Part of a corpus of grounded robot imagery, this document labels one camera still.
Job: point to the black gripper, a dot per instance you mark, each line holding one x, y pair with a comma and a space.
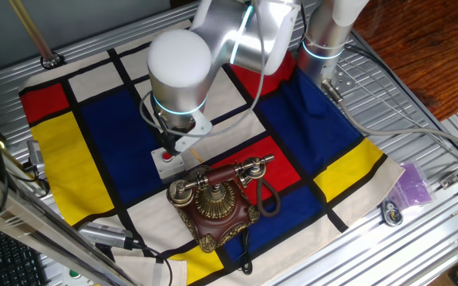
169, 135

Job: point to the grey box with red button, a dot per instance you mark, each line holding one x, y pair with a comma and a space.
169, 171

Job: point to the thin wooden stick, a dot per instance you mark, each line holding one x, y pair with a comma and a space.
196, 155

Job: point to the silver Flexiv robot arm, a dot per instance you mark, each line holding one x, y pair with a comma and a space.
177, 67

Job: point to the brown brass phone handset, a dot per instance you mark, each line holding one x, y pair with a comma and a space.
223, 175

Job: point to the brown brass rotary phone base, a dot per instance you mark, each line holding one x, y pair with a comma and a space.
217, 222

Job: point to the colourful Mondrian pattern tablecloth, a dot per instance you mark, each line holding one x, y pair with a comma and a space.
105, 151

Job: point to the grey box with green button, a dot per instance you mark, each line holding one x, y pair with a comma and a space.
74, 278

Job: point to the brass tripod pole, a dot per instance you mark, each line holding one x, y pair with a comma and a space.
34, 35

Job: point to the black computer keyboard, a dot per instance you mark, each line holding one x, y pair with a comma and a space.
10, 258

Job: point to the brown wooden desk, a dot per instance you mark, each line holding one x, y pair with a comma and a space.
431, 51

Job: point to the wrist camera on grey bracket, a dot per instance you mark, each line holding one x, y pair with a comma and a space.
197, 131

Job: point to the grey depth camera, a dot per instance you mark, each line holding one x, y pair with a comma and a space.
103, 235

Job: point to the small grey side camera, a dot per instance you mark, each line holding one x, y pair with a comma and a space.
36, 157

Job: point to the aluminium frame beam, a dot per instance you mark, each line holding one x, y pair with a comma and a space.
34, 226

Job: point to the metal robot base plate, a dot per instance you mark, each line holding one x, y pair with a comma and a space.
344, 81

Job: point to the aluminium corner bracket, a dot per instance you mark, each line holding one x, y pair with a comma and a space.
448, 180

